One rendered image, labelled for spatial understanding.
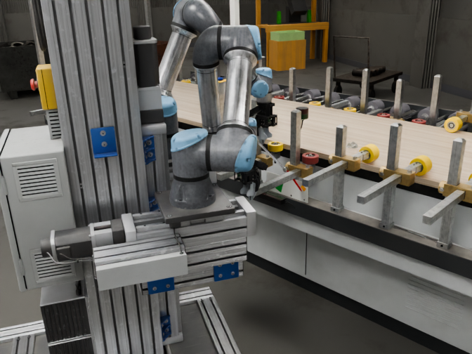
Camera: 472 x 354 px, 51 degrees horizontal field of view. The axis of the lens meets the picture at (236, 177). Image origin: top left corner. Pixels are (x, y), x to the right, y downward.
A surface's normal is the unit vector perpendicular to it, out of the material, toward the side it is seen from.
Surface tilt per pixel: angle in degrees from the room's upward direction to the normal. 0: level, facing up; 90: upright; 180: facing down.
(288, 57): 90
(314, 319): 0
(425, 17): 90
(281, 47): 90
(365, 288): 90
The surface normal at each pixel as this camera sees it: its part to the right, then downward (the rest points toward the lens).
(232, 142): -0.10, -0.40
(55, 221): 0.30, 0.34
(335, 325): -0.03, -0.93
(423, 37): -0.95, 0.14
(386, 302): -0.69, 0.28
